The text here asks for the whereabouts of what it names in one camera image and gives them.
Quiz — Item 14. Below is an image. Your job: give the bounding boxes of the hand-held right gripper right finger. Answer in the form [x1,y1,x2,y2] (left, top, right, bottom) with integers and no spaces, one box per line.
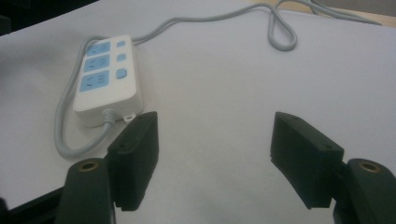
[270,111,396,224]

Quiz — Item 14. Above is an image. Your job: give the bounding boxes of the white power strip blue sockets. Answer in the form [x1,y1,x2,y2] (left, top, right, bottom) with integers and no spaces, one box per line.
[72,34,145,128]

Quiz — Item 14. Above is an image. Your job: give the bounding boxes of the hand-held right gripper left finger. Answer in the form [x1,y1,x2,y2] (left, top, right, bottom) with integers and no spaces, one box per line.
[54,111,160,224]

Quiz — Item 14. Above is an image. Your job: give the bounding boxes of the grey power strip cable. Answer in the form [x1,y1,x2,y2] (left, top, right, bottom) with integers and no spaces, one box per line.
[53,0,383,161]

